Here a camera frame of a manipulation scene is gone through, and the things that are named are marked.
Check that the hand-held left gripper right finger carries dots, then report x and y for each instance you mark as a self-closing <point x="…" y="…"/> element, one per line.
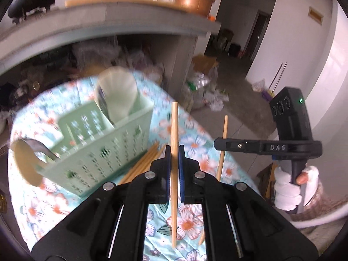
<point x="181" y="174"/>

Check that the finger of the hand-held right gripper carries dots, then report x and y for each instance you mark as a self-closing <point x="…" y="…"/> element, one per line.
<point x="239" y="146"/>

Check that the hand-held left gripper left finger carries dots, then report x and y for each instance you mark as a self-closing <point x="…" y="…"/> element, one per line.
<point x="168" y="174"/>

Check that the bamboo chopstick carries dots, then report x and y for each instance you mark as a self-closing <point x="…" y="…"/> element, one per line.
<point x="146" y="165"/>
<point x="223" y="130"/>
<point x="174" y="125"/>
<point x="136" y="164"/>

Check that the green star-holed utensil holder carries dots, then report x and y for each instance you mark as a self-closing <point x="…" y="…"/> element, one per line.
<point x="108" y="157"/>

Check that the metal spoon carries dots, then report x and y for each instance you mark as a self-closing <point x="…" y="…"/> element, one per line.
<point x="102" y="100"/>

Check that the person's right forearm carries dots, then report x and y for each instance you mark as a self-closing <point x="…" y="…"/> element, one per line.
<point x="329" y="198"/>

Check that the person's right hand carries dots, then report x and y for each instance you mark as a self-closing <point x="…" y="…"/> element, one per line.
<point x="282" y="190"/>

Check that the floral blue blanket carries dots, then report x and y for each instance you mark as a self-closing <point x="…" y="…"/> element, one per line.
<point x="195" y="144"/>

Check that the purple broom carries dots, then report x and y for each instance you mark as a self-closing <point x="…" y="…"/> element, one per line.
<point x="267" y="93"/>

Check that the small white plastic bag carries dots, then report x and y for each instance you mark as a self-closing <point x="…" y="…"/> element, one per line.
<point x="258" y="84"/>

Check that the pile of plastic bags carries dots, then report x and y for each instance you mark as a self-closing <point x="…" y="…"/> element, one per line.
<point x="201" y="87"/>

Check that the cardboard box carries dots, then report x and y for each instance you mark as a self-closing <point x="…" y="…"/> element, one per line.
<point x="204" y="64"/>

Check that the white curved tube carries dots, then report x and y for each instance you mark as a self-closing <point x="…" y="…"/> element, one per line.
<point x="326" y="219"/>

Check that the white scalloped spoon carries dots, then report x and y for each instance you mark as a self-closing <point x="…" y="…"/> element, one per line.
<point x="119" y="92"/>

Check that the black bag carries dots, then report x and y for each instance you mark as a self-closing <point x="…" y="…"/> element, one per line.
<point x="235" y="50"/>

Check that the grey concrete counter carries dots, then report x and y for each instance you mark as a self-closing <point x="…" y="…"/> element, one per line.
<point x="108" y="16"/>

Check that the wooden cutting board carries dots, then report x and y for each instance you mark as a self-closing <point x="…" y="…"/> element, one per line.
<point x="114" y="2"/>

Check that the yellow wall vent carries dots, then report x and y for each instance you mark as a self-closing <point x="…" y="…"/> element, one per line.
<point x="316" y="14"/>

